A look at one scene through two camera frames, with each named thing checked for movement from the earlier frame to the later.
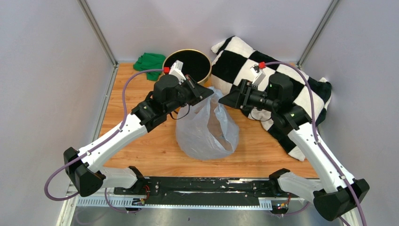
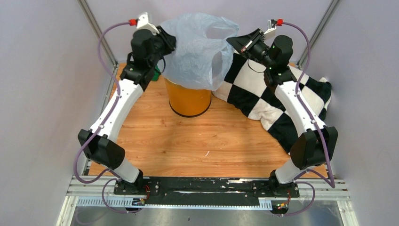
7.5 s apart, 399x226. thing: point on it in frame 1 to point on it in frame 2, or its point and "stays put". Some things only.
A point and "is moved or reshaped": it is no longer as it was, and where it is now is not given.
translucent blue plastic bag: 206,131 to 203,47
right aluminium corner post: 318,33 stays put
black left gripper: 198,92 to 167,40
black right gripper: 239,97 to 240,43
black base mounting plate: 203,191 stays put
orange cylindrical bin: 196,64 is moved or reshaped
